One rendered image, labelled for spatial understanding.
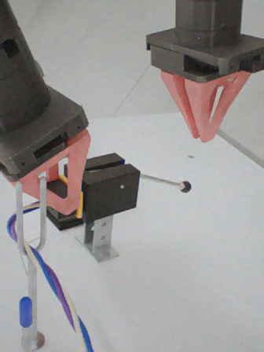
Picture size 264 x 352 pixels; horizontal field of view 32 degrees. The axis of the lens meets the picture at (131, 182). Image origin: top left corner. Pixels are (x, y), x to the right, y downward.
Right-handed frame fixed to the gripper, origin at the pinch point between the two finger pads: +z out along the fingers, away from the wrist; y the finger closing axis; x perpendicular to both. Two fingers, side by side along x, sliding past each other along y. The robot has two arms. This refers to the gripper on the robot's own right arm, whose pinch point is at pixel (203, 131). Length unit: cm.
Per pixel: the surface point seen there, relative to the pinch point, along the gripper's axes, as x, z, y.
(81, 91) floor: 110, 87, -220
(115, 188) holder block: -11.5, 1.5, 0.9
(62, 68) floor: 121, 85, -263
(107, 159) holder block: -10.2, 0.3, -2.1
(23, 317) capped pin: -24.5, 0.6, 10.0
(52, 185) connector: -16.1, 0.6, -2.0
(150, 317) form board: -13.9, 9.5, 8.4
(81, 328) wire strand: -22.8, -0.8, 13.9
